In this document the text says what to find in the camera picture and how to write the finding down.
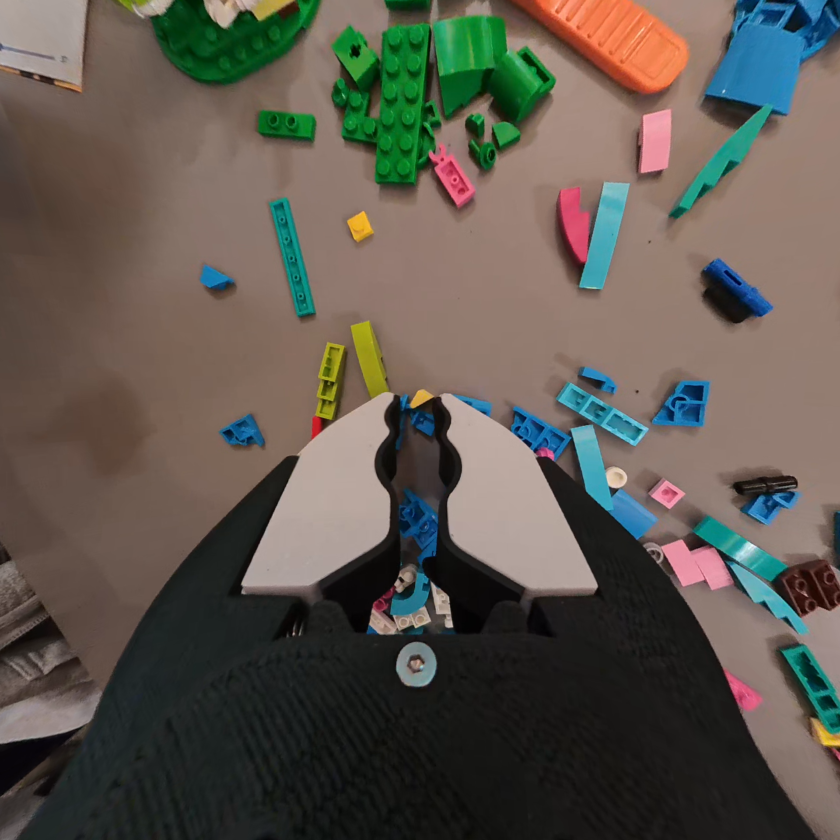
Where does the long teal plate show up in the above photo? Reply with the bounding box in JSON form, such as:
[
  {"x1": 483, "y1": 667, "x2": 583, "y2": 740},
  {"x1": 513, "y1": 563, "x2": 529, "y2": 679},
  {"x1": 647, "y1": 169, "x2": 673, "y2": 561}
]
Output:
[{"x1": 268, "y1": 197, "x2": 319, "y2": 319}]

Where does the black pin brick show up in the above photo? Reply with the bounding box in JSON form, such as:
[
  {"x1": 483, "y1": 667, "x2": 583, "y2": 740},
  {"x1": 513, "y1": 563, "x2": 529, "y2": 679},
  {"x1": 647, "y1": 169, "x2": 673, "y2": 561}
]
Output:
[
  {"x1": 732, "y1": 474, "x2": 801, "y2": 497},
  {"x1": 701, "y1": 282, "x2": 753, "y2": 325}
]

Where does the pink tile brick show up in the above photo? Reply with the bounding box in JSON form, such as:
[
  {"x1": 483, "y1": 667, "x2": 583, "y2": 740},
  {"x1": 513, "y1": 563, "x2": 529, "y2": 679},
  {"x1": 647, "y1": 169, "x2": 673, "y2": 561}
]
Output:
[{"x1": 637, "y1": 107, "x2": 674, "y2": 176}]

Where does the brick instruction booklet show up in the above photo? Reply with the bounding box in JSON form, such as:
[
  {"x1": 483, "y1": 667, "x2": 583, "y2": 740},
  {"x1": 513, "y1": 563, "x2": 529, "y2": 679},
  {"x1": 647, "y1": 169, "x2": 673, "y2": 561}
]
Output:
[{"x1": 0, "y1": 0, "x2": 91, "y2": 94}]

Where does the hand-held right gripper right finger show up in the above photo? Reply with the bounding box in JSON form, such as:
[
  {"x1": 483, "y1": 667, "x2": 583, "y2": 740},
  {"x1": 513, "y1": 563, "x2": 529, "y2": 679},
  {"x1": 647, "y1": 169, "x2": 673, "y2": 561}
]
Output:
[{"x1": 432, "y1": 392, "x2": 601, "y2": 601}]

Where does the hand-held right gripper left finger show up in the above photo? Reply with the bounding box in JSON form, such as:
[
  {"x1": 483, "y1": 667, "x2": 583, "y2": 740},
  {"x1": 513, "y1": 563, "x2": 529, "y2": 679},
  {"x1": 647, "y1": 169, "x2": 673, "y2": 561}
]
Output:
[{"x1": 240, "y1": 391, "x2": 403, "y2": 601}]

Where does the grey desk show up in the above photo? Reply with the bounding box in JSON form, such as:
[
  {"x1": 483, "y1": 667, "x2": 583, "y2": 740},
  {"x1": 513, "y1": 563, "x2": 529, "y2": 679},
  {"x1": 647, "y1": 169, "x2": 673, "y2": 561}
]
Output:
[{"x1": 0, "y1": 0, "x2": 840, "y2": 788}]

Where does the turquoise slope brick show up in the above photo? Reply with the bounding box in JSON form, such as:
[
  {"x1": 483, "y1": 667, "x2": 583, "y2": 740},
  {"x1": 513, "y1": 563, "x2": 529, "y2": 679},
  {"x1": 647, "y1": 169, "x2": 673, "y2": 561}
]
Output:
[{"x1": 577, "y1": 180, "x2": 632, "y2": 292}]

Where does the lime curved slope brick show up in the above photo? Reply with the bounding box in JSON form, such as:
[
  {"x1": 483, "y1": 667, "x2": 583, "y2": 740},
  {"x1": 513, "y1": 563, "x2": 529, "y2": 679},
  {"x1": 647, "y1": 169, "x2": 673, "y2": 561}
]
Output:
[{"x1": 348, "y1": 319, "x2": 391, "y2": 400}]

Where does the teal wedge plate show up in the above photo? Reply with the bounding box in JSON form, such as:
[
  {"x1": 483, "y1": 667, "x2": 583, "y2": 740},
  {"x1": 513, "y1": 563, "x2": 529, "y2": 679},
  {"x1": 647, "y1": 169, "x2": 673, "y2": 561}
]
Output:
[{"x1": 780, "y1": 643, "x2": 840, "y2": 736}]

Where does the cluster of blue bricks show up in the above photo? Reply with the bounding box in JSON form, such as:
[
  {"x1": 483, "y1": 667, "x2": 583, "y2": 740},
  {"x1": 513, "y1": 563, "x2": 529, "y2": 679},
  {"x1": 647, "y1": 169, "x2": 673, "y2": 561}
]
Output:
[{"x1": 704, "y1": 0, "x2": 840, "y2": 117}]

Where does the teal stepped slope brick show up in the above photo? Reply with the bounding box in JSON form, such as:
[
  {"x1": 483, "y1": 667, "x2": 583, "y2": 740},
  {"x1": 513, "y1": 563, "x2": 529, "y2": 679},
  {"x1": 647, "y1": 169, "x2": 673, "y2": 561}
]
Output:
[{"x1": 667, "y1": 102, "x2": 775, "y2": 221}]

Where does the magenta slope brick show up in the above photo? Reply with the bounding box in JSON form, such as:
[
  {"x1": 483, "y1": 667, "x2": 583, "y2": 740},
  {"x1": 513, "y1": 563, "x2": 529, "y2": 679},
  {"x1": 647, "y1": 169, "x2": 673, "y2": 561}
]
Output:
[{"x1": 555, "y1": 185, "x2": 593, "y2": 268}]

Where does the lime stepped brick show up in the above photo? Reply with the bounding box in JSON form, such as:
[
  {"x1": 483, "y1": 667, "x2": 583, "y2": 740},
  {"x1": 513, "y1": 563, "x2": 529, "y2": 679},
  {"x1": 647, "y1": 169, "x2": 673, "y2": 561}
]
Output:
[{"x1": 315, "y1": 340, "x2": 348, "y2": 422}]

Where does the pile of colourful bricks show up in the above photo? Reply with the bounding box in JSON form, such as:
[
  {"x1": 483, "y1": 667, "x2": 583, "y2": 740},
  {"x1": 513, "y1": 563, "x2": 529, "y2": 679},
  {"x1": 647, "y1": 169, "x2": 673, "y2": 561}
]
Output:
[{"x1": 366, "y1": 364, "x2": 840, "y2": 756}]

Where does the person's grey sweatshirt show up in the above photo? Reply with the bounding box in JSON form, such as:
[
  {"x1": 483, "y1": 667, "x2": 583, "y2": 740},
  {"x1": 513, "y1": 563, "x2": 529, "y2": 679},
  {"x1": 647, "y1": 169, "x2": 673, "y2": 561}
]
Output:
[{"x1": 0, "y1": 545, "x2": 101, "y2": 732}]

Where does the orange brick separator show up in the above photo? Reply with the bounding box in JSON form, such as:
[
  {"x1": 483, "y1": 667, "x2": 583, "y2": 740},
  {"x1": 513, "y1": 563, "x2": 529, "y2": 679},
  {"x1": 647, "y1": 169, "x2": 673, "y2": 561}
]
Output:
[{"x1": 507, "y1": 0, "x2": 691, "y2": 95}]

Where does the blue pin brick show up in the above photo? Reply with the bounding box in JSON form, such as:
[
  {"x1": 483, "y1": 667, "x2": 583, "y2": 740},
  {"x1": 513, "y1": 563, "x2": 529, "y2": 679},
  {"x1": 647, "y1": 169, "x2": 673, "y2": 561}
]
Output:
[{"x1": 701, "y1": 256, "x2": 775, "y2": 319}]

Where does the pink claw brick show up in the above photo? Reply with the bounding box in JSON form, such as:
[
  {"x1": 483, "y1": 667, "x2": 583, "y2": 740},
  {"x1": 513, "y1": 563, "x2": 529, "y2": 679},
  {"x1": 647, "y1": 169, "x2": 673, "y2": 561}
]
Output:
[{"x1": 428, "y1": 144, "x2": 477, "y2": 210}]

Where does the brick flower model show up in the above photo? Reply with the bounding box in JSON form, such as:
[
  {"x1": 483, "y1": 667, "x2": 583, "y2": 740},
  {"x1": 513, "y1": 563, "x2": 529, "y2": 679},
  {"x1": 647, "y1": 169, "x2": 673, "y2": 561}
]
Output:
[{"x1": 112, "y1": 0, "x2": 324, "y2": 86}]

